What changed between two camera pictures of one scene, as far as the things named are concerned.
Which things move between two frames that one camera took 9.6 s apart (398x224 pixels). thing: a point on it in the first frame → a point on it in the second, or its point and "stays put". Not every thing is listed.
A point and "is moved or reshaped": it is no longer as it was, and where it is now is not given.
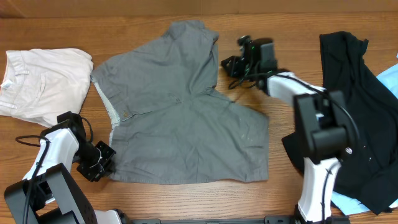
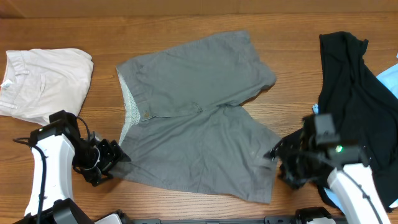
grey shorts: x=170 y=124 is moved or reshaped
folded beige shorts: x=39 y=84 stays put
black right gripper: x=234 y=71 → x=283 y=149
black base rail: x=280 y=219 stays put
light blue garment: x=346 y=205 stays put
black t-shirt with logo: x=369 y=176 stays put
